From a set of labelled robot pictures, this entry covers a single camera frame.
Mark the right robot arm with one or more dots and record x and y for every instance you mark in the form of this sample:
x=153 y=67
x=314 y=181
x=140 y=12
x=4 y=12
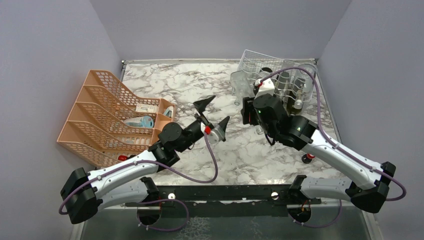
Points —
x=366 y=183

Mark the clear bottle with silver cap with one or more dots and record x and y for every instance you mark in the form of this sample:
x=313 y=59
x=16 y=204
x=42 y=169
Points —
x=303 y=86

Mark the green wine bottle white label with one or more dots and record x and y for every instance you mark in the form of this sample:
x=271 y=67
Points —
x=264 y=71

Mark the white wire wine rack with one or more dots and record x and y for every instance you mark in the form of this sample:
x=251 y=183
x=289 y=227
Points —
x=251 y=62

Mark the orange plastic file organizer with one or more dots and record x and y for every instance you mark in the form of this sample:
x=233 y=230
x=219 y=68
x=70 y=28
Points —
x=95 y=130

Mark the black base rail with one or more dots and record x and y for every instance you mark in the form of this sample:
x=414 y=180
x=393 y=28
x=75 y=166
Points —
x=215 y=201

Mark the tall clear glass bottle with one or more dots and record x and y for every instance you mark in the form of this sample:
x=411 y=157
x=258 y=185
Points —
x=285 y=86

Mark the white card box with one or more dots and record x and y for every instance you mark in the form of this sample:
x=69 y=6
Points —
x=146 y=108

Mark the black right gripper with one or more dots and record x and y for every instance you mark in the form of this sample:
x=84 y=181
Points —
x=248 y=111

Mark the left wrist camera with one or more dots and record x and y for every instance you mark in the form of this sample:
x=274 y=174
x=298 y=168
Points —
x=210 y=133

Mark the blue white stapler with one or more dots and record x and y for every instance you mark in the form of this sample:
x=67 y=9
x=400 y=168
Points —
x=169 y=111

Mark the clear square glass bottle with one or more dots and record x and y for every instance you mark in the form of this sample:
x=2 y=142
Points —
x=239 y=81

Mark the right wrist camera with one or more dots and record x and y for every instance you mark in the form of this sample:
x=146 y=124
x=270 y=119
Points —
x=263 y=87

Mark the blue correction tape package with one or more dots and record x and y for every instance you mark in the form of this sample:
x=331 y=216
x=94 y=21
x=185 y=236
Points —
x=140 y=122

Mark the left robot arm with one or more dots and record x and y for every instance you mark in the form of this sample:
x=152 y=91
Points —
x=87 y=192

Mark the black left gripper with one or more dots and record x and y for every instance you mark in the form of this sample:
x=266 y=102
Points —
x=200 y=106

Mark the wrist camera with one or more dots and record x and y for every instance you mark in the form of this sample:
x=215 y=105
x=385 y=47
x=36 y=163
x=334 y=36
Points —
x=210 y=133
x=263 y=87

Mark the green wine bottle silver neck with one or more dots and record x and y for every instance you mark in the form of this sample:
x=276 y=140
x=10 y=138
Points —
x=293 y=107

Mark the red and black stopper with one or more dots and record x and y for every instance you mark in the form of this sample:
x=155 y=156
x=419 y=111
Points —
x=307 y=158

